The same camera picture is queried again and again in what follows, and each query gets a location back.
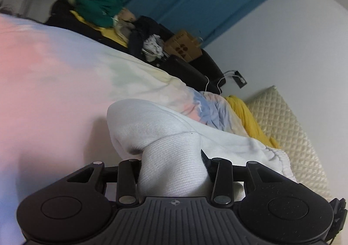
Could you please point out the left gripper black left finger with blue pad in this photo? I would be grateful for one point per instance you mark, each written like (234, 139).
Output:
(127, 178)

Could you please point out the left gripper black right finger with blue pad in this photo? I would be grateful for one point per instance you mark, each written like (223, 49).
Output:
(221, 176)

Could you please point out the white sweatpants with black stripe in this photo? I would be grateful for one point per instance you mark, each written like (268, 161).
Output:
(169, 144)

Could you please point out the yellow cloth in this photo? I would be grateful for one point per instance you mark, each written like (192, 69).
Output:
(249, 123)

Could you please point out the cream quilted headboard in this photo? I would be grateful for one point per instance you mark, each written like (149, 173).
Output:
(278, 121)

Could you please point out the brown paper bag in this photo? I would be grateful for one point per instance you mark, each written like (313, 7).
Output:
(184, 45)

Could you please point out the black sofa chair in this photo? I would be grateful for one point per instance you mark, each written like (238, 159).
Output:
(200, 74)

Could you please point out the green garment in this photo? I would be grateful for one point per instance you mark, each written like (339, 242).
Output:
(99, 12)

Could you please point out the wall power outlet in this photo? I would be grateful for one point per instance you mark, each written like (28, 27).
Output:
(240, 81)

